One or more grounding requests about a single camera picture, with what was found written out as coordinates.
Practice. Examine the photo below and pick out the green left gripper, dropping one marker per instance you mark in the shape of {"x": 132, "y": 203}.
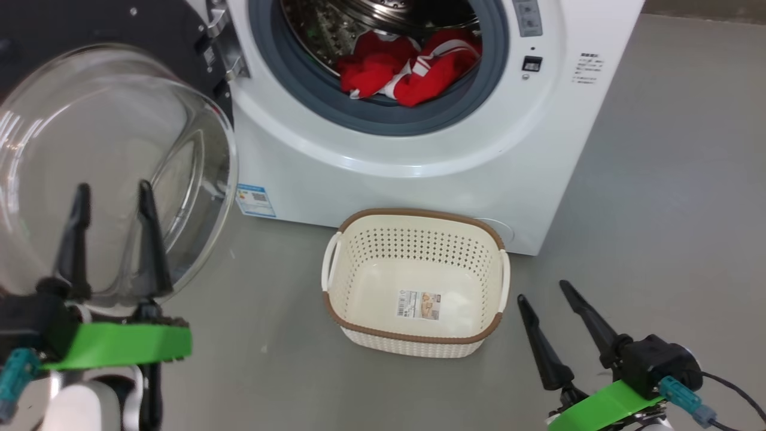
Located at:
{"x": 119, "y": 344}

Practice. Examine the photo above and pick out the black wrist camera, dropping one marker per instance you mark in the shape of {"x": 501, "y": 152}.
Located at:
{"x": 30, "y": 323}
{"x": 658, "y": 362}

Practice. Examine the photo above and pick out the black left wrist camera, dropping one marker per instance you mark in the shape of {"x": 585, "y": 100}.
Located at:
{"x": 30, "y": 323}

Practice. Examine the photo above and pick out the stainless steel washing machine drum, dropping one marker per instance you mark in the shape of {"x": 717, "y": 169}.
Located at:
{"x": 323, "y": 30}

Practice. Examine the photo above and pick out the grey warning sticker panel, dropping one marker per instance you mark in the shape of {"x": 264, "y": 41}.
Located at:
{"x": 528, "y": 18}

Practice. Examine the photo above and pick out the printed label sticker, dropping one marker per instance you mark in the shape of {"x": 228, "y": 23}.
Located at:
{"x": 419, "y": 304}

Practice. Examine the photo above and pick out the blue energy label sticker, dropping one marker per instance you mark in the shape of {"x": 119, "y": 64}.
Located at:
{"x": 255, "y": 200}

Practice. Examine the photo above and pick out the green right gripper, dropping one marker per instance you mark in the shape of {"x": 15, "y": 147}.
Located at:
{"x": 598, "y": 410}

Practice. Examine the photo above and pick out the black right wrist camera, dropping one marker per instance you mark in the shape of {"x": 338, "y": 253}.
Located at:
{"x": 658, "y": 362}

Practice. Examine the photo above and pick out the round glass washer door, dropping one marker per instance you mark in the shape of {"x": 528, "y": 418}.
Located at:
{"x": 90, "y": 24}

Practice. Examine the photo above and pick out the cream laundry basket brown rim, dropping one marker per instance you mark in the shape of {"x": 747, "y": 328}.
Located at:
{"x": 383, "y": 287}

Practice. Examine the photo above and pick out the round drain filter cover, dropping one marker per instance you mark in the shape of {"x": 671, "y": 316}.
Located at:
{"x": 505, "y": 230}

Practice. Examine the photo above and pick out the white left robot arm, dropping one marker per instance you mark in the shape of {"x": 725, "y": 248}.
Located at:
{"x": 78, "y": 407}

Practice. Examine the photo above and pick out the red and white garment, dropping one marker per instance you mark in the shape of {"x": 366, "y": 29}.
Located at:
{"x": 431, "y": 78}

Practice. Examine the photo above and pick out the white front-load washing machine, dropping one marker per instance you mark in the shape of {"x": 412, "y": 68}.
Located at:
{"x": 419, "y": 191}

